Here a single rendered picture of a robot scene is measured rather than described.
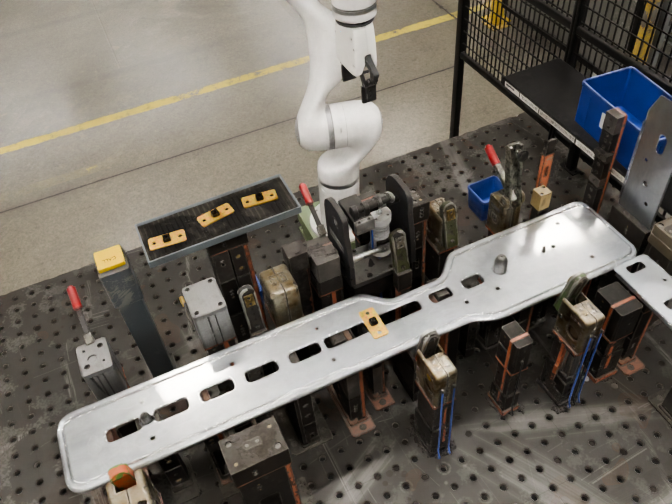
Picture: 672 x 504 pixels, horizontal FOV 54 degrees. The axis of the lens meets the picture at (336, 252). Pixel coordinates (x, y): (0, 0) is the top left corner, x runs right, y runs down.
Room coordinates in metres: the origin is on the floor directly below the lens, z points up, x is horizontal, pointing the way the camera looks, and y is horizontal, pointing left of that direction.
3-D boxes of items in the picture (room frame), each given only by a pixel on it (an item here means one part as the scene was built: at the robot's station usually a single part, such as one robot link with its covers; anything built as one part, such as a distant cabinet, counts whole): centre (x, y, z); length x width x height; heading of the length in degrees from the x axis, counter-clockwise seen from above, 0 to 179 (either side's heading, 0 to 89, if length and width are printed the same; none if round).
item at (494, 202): (1.21, -0.45, 0.88); 0.07 x 0.06 x 0.35; 20
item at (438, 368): (0.75, -0.18, 0.87); 0.12 x 0.09 x 0.35; 20
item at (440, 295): (0.96, -0.24, 0.84); 0.12 x 0.05 x 0.29; 20
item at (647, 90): (1.40, -0.84, 1.10); 0.30 x 0.17 x 0.13; 15
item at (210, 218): (1.14, 0.27, 1.17); 0.08 x 0.04 x 0.01; 121
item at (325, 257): (1.07, 0.03, 0.89); 0.13 x 0.11 x 0.38; 20
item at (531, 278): (0.88, -0.05, 1.00); 1.38 x 0.22 x 0.02; 110
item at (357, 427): (0.87, 0.01, 0.84); 0.17 x 0.06 x 0.29; 20
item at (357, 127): (1.46, -0.07, 1.09); 0.19 x 0.12 x 0.24; 96
